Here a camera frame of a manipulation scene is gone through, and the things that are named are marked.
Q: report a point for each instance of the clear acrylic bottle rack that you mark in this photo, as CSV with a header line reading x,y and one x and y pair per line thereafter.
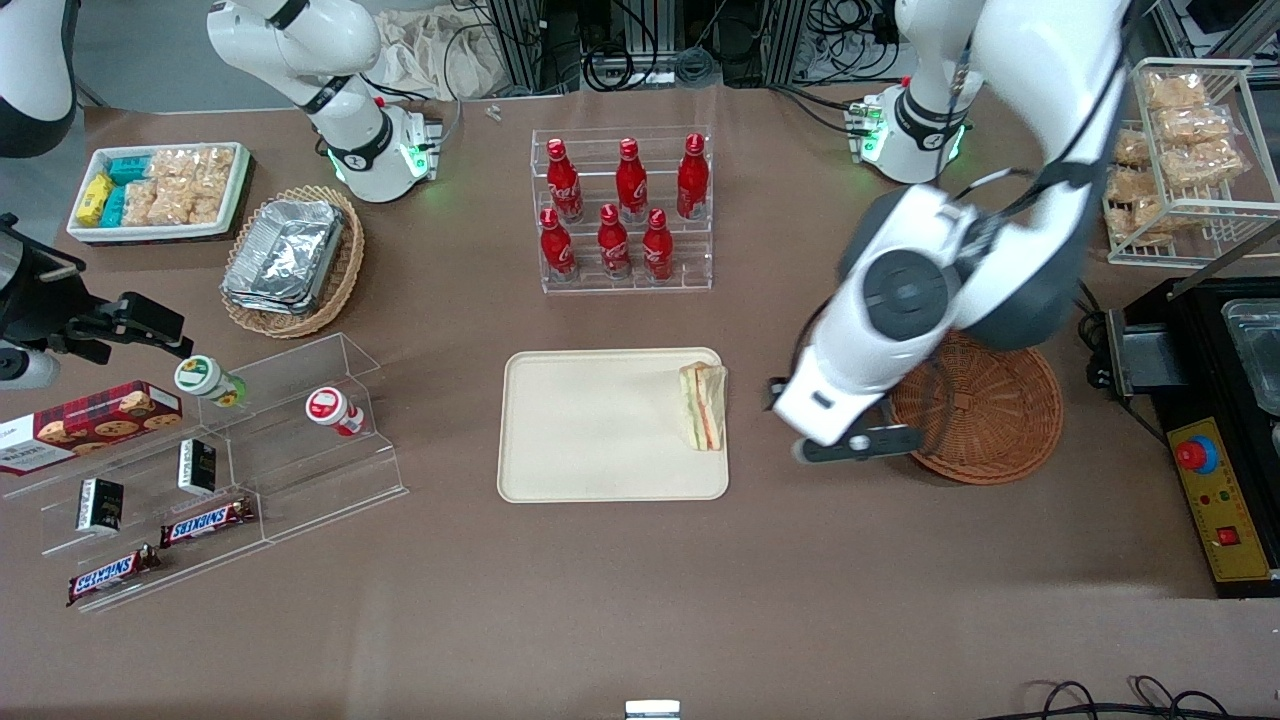
x,y
625,285

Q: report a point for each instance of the clear acrylic stepped shelf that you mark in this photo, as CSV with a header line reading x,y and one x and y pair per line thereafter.
x,y
310,470

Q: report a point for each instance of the clear fried snack pack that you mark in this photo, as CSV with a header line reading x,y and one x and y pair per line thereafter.
x,y
1175,90
1140,222
1130,148
1205,165
1190,125
1130,185

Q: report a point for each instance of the yellow emergency stop box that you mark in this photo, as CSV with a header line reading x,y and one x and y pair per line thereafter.
x,y
1225,520

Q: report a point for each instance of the red lid yogurt cup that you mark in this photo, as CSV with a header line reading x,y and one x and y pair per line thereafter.
x,y
328,407

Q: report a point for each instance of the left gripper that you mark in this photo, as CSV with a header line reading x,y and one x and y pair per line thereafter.
x,y
772,390

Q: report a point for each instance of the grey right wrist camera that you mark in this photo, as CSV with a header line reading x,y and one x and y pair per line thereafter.
x,y
25,368

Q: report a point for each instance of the cream plastic tray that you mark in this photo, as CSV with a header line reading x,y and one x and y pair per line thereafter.
x,y
600,425

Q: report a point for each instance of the black machine frame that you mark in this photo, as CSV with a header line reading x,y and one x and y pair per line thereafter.
x,y
1190,320

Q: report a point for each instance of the green lid yogurt cup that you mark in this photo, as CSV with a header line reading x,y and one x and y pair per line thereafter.
x,y
200,377

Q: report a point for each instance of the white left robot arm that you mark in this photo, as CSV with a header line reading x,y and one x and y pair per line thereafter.
x,y
1040,80

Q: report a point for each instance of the triangular sandwich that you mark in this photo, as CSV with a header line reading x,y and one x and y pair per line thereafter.
x,y
705,405

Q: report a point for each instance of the brown snickers bar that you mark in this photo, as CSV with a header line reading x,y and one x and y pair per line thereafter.
x,y
205,522
110,575

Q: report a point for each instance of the brown wicker basket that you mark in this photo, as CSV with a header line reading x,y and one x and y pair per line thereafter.
x,y
1000,420

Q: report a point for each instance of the red cola bottle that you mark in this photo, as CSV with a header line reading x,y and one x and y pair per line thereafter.
x,y
564,185
614,245
557,250
657,250
631,185
692,180

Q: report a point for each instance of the red tartan cookie box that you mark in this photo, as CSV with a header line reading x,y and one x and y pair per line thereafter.
x,y
90,425

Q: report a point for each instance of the steel pan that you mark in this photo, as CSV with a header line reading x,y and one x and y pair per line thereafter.
x,y
1255,350

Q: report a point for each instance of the silver metal bracket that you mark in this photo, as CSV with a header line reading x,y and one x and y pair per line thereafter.
x,y
652,710

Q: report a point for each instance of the beige cloth bag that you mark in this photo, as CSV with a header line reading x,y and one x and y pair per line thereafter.
x,y
430,55

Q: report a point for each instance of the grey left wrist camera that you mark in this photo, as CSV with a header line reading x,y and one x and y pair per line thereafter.
x,y
865,443

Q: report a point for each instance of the clear rice cracker pack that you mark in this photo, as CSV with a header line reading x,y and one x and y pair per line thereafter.
x,y
140,203
172,168
215,168
185,205

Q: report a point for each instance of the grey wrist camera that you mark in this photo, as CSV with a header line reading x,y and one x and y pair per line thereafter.
x,y
25,368
865,443

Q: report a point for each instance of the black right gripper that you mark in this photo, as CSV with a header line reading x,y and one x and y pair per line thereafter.
x,y
42,306

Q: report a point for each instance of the small black box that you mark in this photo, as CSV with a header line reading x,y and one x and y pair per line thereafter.
x,y
197,468
100,505

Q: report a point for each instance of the white rectangular snack tray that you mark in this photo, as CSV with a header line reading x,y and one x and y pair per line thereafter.
x,y
235,205

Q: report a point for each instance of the yellow snack pack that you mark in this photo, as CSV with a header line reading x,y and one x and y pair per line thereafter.
x,y
95,200

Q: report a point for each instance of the stacked aluminium foil trays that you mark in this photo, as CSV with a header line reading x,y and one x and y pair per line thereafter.
x,y
285,255

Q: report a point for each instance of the light oval wicker basket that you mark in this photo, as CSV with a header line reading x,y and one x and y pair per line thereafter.
x,y
340,280

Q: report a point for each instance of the teal snack pack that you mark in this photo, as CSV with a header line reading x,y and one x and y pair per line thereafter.
x,y
114,207
130,168

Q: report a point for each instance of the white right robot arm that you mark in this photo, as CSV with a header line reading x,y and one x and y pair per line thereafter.
x,y
340,50

